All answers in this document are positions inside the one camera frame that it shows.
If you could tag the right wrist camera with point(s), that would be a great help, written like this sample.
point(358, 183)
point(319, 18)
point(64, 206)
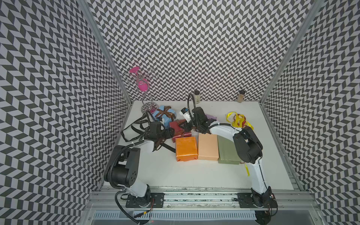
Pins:
point(185, 113)

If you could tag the peach gift box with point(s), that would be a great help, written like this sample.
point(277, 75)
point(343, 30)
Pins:
point(208, 147)

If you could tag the orange gift box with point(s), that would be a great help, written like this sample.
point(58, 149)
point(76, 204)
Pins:
point(186, 149)

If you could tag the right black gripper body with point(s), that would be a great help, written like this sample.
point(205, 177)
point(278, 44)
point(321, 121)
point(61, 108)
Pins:
point(193, 123)

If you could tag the purple gift box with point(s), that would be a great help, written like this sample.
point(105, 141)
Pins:
point(211, 118)

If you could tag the black ribbon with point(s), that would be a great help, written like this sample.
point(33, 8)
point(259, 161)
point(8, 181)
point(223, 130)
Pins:
point(139, 126)

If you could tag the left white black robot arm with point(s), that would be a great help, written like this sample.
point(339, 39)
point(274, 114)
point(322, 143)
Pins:
point(122, 169)

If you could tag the green gift box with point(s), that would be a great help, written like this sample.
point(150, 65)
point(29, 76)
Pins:
point(227, 152)

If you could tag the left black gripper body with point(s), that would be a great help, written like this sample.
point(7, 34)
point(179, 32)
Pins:
point(161, 135)

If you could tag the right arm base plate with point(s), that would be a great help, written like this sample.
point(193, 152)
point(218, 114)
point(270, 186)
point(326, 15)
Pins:
point(251, 200)

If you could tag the blue gift box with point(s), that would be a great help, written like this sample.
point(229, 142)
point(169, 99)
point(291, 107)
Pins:
point(165, 115)

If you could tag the red gift box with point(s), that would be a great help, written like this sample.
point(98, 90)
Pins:
point(179, 131)

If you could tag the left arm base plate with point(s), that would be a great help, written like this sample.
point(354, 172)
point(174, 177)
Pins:
point(154, 200)

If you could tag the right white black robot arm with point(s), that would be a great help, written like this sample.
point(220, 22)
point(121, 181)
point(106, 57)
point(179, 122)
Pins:
point(248, 148)

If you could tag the brown spice jar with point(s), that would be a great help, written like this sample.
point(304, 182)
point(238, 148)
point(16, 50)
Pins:
point(241, 96)

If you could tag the silver pink jewelry stand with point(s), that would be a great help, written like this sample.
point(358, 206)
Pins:
point(142, 79)

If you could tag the yellow ribbon of peach box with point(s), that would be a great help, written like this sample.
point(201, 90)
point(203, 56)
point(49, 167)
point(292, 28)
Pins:
point(232, 118)

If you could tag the light spice jar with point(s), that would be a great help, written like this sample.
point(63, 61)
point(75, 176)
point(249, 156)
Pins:
point(197, 96)

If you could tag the aluminium front rail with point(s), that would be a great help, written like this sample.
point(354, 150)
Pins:
point(205, 198)

